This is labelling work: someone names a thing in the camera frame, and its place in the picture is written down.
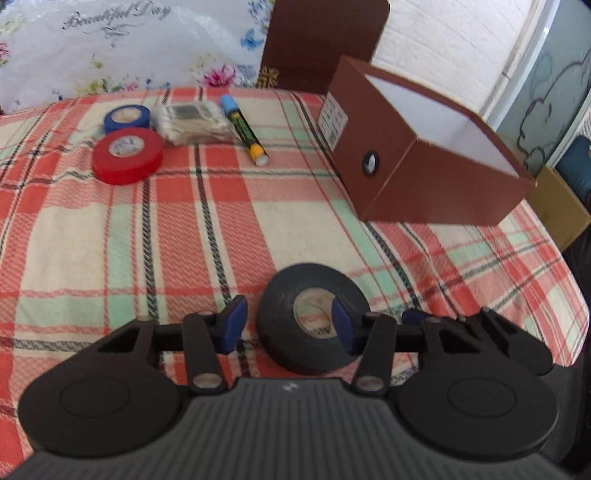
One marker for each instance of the floral plastic bedding bag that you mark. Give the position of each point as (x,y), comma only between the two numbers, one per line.
(57,50)

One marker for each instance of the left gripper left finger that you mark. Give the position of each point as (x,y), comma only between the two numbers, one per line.
(233,320)

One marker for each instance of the blue tape roll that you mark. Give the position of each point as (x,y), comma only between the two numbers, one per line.
(126,116)

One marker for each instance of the tan cardboard box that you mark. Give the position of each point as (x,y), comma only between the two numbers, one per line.
(559,209)

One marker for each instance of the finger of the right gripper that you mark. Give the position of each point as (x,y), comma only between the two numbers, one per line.
(415,317)

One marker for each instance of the plaid bed blanket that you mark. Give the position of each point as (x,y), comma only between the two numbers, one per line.
(80,258)

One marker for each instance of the brown wooden headboard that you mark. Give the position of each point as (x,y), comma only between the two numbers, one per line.
(307,38)

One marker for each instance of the brown cardboard shoe box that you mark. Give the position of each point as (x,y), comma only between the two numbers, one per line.
(410,155)

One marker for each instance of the black electrical tape roll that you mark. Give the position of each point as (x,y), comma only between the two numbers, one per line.
(294,321)

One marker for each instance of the cotton swab bag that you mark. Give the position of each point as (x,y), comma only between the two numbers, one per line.
(201,122)

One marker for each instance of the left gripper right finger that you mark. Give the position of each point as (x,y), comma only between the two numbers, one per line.
(346,321)

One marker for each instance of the red electrical tape roll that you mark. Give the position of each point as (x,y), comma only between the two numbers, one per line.
(127,156)

